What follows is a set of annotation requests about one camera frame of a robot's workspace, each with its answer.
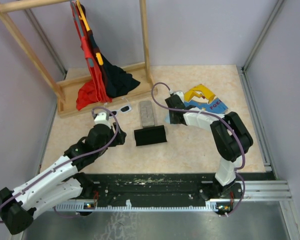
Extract grey glasses case green lining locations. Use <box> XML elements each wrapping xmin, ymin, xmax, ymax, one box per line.
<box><xmin>139</xmin><ymin>100</ymin><xmax>156</xmax><ymax>128</ymax></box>

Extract black hanging garment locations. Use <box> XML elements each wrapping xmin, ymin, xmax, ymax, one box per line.
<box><xmin>89</xmin><ymin>34</ymin><xmax>142</xmax><ymax>99</ymax></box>

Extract purple cable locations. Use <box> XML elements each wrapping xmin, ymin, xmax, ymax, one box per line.
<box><xmin>0</xmin><ymin>106</ymin><xmax>120</xmax><ymax>223</ymax></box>
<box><xmin>151</xmin><ymin>82</ymin><xmax>246</xmax><ymax>218</ymax></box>

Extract white sunglasses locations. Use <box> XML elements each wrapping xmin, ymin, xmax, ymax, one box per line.
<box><xmin>103</xmin><ymin>97</ymin><xmax>132</xmax><ymax>118</ymax></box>

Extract wooden clothes rack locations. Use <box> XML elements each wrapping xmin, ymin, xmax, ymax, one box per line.
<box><xmin>0</xmin><ymin>0</ymin><xmax>155</xmax><ymax>118</ymax></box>

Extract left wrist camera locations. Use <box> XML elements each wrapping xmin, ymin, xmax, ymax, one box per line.
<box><xmin>93</xmin><ymin>112</ymin><xmax>110</xmax><ymax>126</ymax></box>

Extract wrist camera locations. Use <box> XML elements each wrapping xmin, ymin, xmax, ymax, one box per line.
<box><xmin>93</xmin><ymin>112</ymin><xmax>110</xmax><ymax>126</ymax></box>
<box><xmin>169</xmin><ymin>90</ymin><xmax>184</xmax><ymax>101</ymax></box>

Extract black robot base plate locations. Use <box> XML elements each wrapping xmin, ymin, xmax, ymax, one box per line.
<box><xmin>77</xmin><ymin>173</ymin><xmax>243</xmax><ymax>208</ymax></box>

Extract black glasses case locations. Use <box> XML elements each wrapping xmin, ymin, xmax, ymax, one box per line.
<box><xmin>134</xmin><ymin>125</ymin><xmax>167</xmax><ymax>147</ymax></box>

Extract yellow clothes hanger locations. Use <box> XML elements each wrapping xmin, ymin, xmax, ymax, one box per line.
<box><xmin>76</xmin><ymin>0</ymin><xmax>104</xmax><ymax>66</ymax></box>

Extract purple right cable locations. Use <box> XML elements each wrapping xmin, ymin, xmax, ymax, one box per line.
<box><xmin>151</xmin><ymin>82</ymin><xmax>246</xmax><ymax>218</ymax></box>

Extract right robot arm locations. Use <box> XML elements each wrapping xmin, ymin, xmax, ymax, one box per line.
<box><xmin>165</xmin><ymin>94</ymin><xmax>254</xmax><ymax>198</ymax></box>

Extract grey red clothes hanger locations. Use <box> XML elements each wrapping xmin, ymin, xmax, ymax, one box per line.
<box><xmin>70</xmin><ymin>0</ymin><xmax>95</xmax><ymax>68</ymax></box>

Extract red hanging garment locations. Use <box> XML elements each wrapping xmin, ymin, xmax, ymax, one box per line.
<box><xmin>70</xmin><ymin>2</ymin><xmax>113</xmax><ymax>104</ymax></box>

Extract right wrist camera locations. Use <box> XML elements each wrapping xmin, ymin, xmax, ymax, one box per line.
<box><xmin>169</xmin><ymin>90</ymin><xmax>184</xmax><ymax>101</ymax></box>

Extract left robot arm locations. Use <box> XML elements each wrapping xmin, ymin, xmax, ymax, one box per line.
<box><xmin>0</xmin><ymin>123</ymin><xmax>127</xmax><ymax>235</ymax></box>

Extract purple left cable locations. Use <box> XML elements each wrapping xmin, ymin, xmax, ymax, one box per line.
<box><xmin>0</xmin><ymin>106</ymin><xmax>120</xmax><ymax>223</ymax></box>

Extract blue yellow folded cloth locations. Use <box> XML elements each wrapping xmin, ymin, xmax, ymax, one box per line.
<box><xmin>183</xmin><ymin>84</ymin><xmax>228</xmax><ymax>114</ymax></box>

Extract light blue lens cloth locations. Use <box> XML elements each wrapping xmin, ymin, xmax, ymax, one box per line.
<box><xmin>164</xmin><ymin>115</ymin><xmax>171</xmax><ymax>124</ymax></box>

